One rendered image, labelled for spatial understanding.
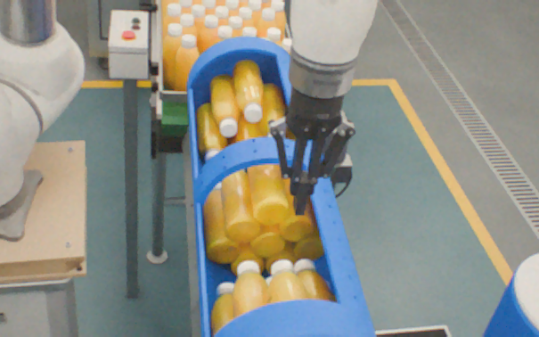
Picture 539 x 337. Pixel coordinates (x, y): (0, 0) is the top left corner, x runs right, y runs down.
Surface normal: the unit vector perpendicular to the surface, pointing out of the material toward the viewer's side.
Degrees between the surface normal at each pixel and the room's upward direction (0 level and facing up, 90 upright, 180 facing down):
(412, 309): 0
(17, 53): 56
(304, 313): 1
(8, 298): 90
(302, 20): 92
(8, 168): 92
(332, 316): 17
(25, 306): 90
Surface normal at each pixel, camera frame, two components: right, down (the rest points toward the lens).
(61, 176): 0.10, -0.72
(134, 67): 0.12, 0.64
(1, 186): 0.72, 0.55
